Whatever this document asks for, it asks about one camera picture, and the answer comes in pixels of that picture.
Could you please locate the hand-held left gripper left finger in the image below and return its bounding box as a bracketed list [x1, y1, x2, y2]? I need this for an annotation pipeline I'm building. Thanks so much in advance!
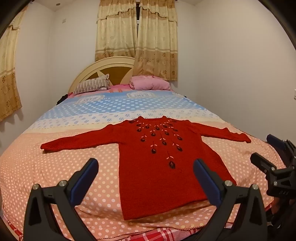
[23, 158, 100, 241]

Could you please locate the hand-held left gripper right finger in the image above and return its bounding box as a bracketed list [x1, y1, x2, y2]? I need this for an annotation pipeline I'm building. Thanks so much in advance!
[193, 159, 269, 241]

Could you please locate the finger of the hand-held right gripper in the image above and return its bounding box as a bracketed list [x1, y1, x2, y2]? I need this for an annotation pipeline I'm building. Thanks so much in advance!
[266, 134, 287, 151]
[250, 152, 277, 173]

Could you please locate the red knitted sweater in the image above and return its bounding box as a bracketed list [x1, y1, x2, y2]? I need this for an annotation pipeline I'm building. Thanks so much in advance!
[40, 116, 252, 221]

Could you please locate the person's right forearm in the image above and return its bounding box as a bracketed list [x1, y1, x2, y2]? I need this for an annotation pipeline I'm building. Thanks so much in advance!
[268, 197, 296, 233]

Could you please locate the red plaid mattress cover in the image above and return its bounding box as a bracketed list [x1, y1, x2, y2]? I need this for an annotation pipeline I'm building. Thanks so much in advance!
[2, 215, 232, 241]

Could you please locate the polka-dot bed sheet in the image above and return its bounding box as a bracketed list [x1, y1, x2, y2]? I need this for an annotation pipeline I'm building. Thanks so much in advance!
[0, 89, 287, 240]

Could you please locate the black cloth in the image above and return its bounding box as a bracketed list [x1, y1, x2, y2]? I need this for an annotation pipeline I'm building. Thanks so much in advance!
[56, 92, 74, 105]

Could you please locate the striped pillow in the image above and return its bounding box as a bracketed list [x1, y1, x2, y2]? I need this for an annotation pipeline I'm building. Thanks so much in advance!
[73, 74, 111, 95]

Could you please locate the pink pillow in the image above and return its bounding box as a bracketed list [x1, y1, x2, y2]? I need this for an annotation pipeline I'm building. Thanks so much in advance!
[129, 75, 171, 91]

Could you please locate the cream wooden headboard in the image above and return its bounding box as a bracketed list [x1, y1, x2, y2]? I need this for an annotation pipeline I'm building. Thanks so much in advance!
[68, 56, 137, 93]

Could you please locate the beige floral curtain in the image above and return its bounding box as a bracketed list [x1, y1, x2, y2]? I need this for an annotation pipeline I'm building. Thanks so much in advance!
[133, 0, 178, 81]
[95, 0, 139, 62]
[0, 7, 28, 122]

